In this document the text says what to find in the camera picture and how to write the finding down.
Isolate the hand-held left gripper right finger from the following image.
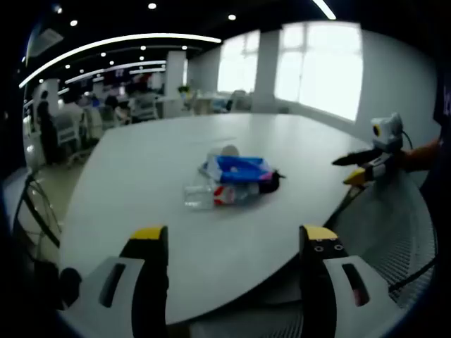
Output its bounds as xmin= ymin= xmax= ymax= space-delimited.
xmin=299 ymin=225 xmax=406 ymax=338

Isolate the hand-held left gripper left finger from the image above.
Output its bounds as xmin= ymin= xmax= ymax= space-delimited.
xmin=61 ymin=225 xmax=169 ymax=338

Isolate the clear bottle with red label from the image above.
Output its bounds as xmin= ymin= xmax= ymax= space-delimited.
xmin=183 ymin=179 xmax=262 ymax=212

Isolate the blue tissue packet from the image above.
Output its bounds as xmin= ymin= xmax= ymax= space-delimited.
xmin=214 ymin=155 xmax=276 ymax=184

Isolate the white paper cup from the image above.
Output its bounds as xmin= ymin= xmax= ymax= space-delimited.
xmin=210 ymin=144 xmax=241 ymax=159

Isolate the grey mesh office chair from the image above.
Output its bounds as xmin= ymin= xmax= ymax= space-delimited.
xmin=326 ymin=168 xmax=440 ymax=313

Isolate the person's dark clothing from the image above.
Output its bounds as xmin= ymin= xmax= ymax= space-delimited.
xmin=421 ymin=79 xmax=451 ymax=254

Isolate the wide bright window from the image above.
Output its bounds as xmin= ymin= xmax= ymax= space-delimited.
xmin=274 ymin=20 xmax=364 ymax=123

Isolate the black office chair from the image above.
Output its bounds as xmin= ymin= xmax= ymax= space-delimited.
xmin=13 ymin=172 xmax=82 ymax=311

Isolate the white round table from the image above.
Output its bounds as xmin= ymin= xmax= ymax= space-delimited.
xmin=59 ymin=112 xmax=375 ymax=325

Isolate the white column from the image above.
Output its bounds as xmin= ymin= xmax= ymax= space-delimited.
xmin=252 ymin=30 xmax=283 ymax=114

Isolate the narrow bright window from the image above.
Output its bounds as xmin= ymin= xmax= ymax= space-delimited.
xmin=216 ymin=30 xmax=261 ymax=94

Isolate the curved ceiling light strip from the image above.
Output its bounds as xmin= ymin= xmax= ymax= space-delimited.
xmin=18 ymin=32 xmax=223 ymax=89

